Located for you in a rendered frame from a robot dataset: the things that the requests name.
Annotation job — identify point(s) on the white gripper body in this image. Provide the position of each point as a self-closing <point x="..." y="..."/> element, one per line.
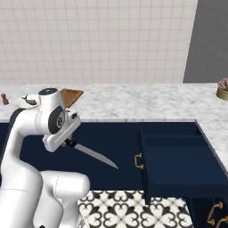
<point x="61" y="133"/>

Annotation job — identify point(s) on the white plate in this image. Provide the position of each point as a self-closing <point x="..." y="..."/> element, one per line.
<point x="26" y="106"/>

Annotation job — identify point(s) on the brown wooden cutting board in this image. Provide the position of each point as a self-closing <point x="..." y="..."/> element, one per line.
<point x="71" y="95"/>

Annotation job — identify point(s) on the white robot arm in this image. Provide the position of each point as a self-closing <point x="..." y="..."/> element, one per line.
<point x="20" y="184"/>

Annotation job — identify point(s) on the navy cupboard door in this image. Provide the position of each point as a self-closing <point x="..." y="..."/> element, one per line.
<point x="201" y="213"/>
<point x="112" y="139"/>

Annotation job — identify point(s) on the small brown shaker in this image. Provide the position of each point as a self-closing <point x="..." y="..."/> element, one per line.
<point x="4" y="99"/>

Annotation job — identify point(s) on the navy open drawer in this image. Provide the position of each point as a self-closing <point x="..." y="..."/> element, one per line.
<point x="181" y="166"/>

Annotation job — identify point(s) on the olive pot with brown plant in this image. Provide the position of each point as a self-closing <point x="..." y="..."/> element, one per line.
<point x="223" y="90"/>

